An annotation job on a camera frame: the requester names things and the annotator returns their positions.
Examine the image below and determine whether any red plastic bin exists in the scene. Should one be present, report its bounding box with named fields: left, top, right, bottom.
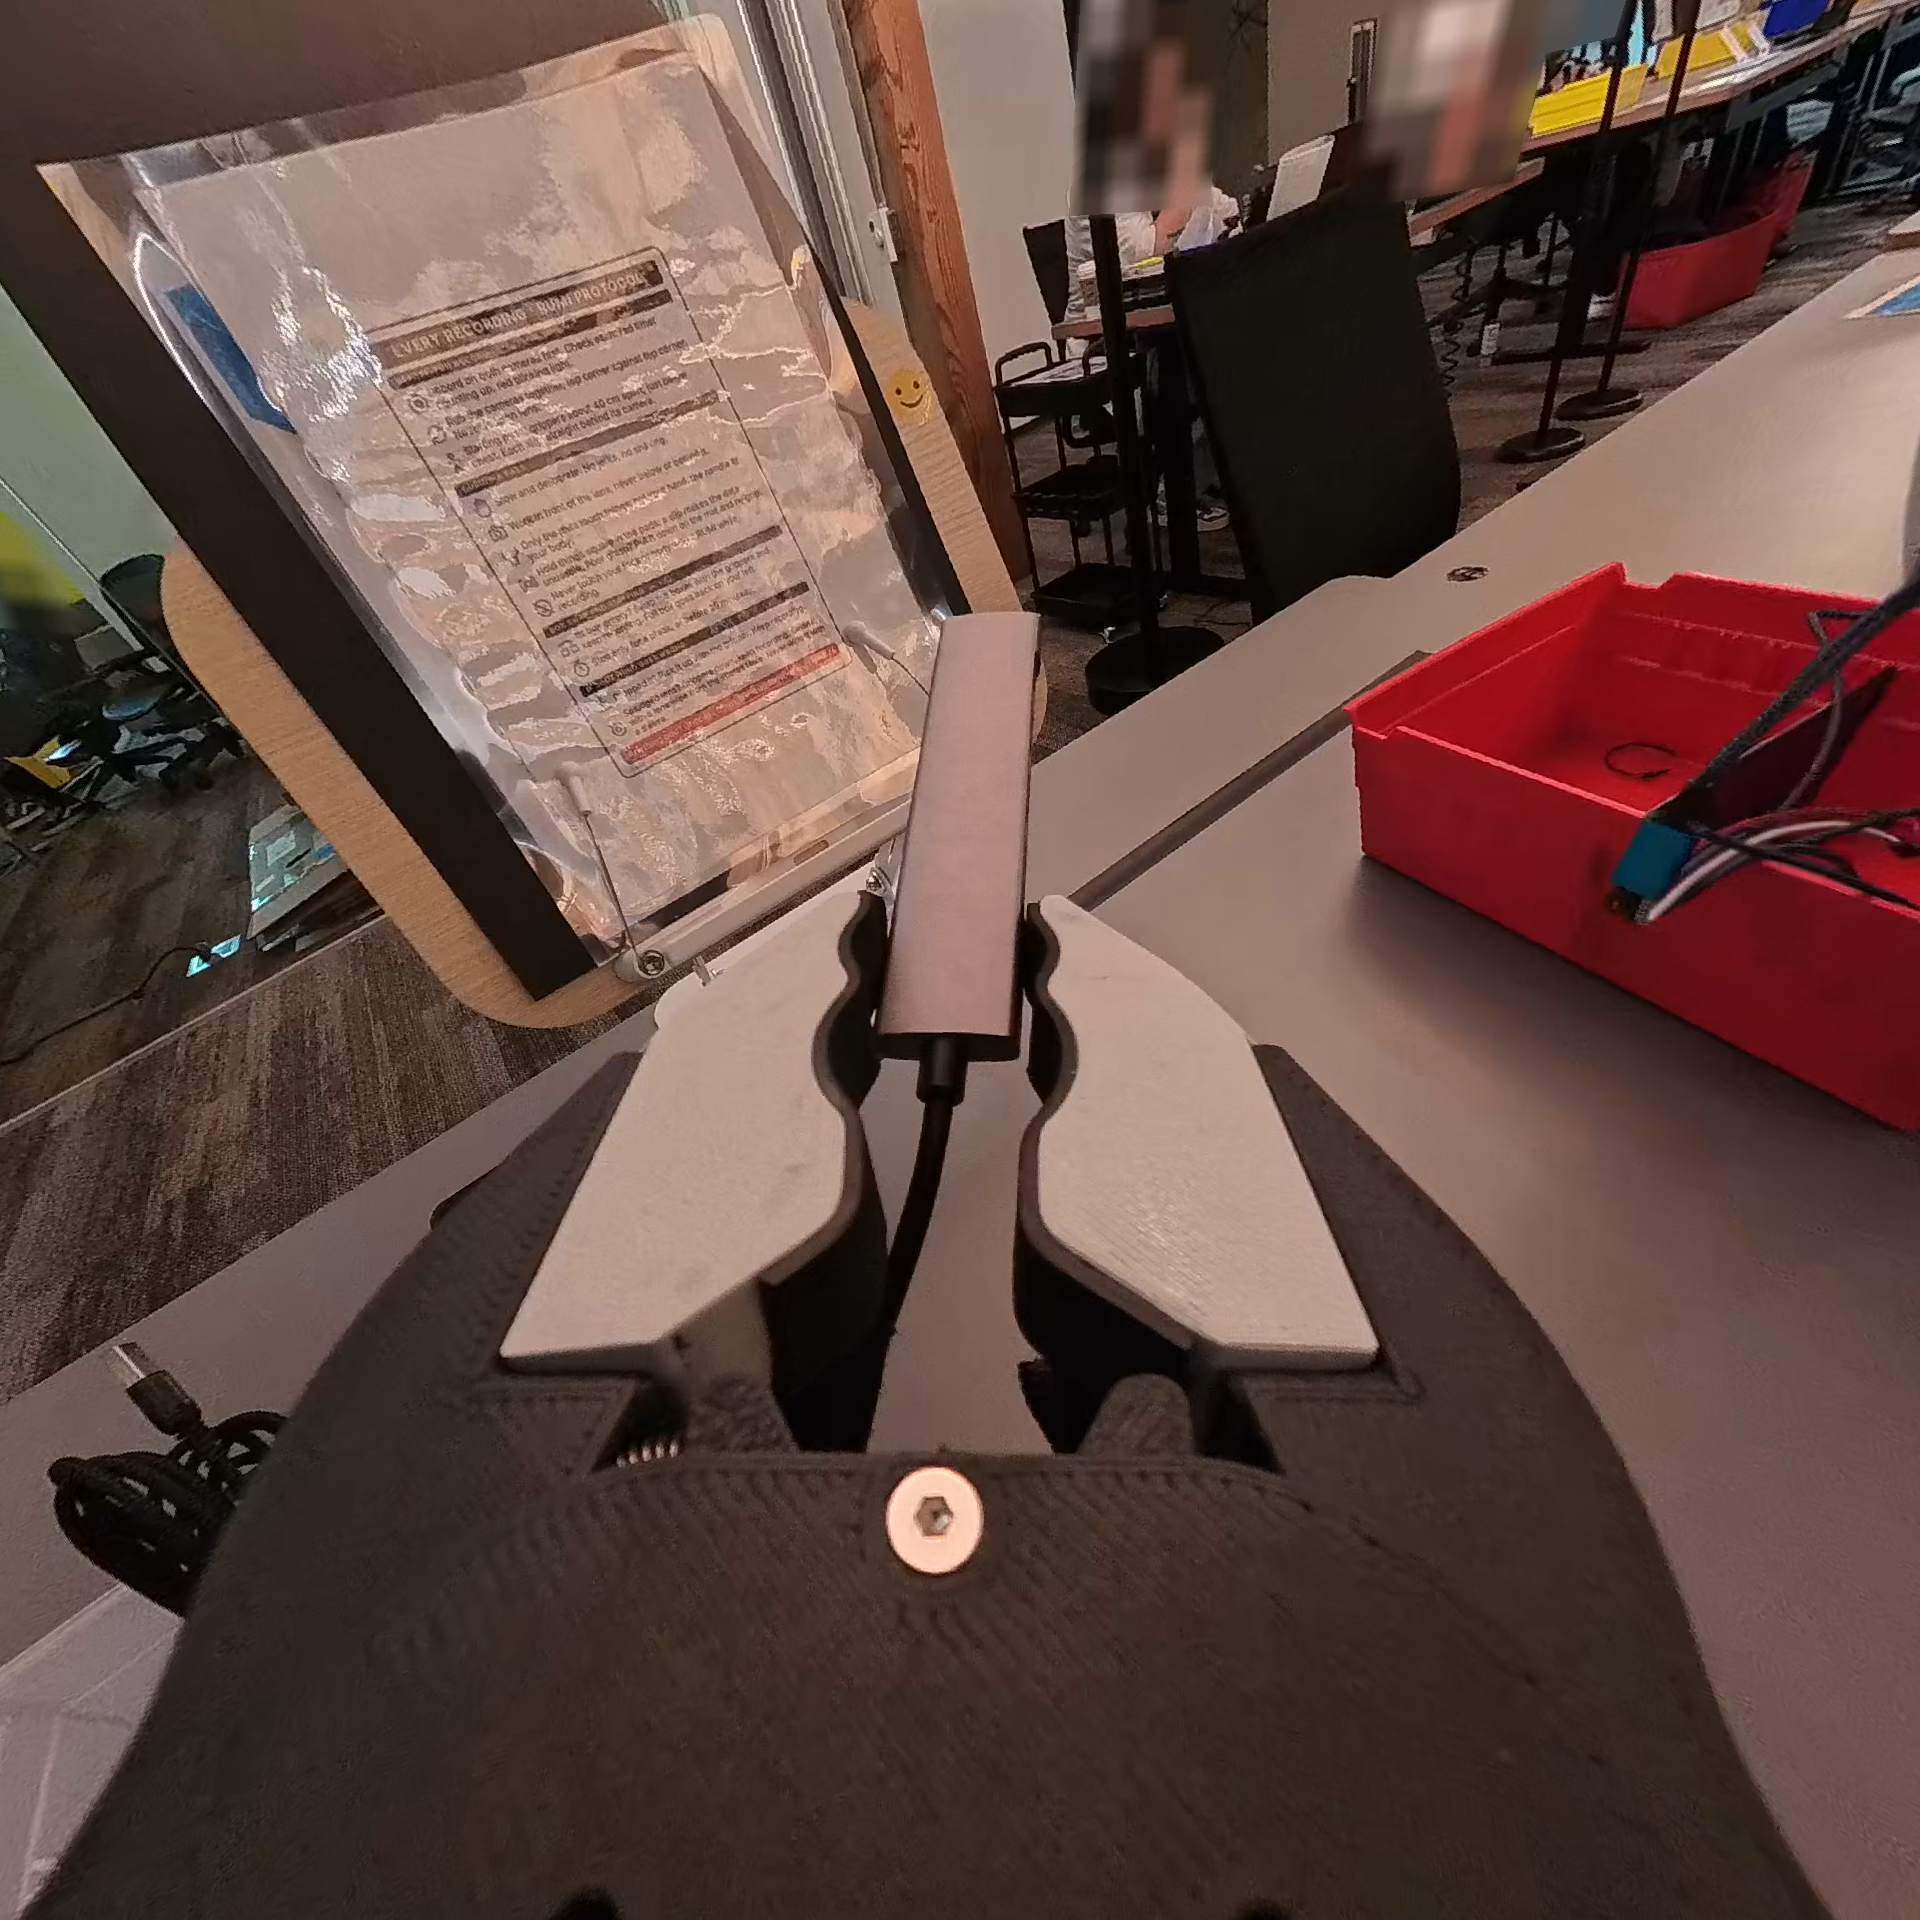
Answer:
left=1346, top=562, right=1920, bottom=1134

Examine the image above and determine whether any yellow plastic bin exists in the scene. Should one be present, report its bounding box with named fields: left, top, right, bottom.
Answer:
left=1526, top=66, right=1652, bottom=136

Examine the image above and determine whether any blue braided multi-head cable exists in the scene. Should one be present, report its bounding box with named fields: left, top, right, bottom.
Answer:
left=1607, top=576, right=1920, bottom=927

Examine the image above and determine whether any grey usb hub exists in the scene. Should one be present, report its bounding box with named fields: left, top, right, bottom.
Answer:
left=874, top=613, right=1047, bottom=1337

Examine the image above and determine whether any black office chair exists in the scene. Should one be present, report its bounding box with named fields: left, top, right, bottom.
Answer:
left=90, top=556, right=243, bottom=798
left=1160, top=181, right=1464, bottom=623

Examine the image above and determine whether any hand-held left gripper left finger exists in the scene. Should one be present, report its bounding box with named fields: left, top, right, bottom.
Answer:
left=499, top=893, right=893, bottom=1368

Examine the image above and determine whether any black bin divider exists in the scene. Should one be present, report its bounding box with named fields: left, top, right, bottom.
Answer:
left=1651, top=661, right=1903, bottom=841

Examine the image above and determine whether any printed instruction sheet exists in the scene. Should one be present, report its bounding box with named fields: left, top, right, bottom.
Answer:
left=36, top=16, right=975, bottom=961

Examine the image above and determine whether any black floor lamp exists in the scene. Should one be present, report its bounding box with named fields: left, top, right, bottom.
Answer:
left=1083, top=209, right=1229, bottom=717

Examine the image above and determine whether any red storage bin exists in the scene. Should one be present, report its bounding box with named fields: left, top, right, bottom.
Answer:
left=1621, top=158, right=1816, bottom=332

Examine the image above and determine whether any black wire cart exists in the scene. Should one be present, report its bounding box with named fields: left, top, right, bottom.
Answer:
left=992, top=343, right=1157, bottom=633

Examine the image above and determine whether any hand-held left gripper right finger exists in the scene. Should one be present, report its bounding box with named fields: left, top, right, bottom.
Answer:
left=1018, top=893, right=1379, bottom=1368

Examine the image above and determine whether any wooden post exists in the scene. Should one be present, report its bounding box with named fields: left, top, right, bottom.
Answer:
left=839, top=0, right=1037, bottom=586

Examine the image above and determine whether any black usb cable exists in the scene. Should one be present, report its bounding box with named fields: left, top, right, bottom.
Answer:
left=45, top=1342, right=290, bottom=1618

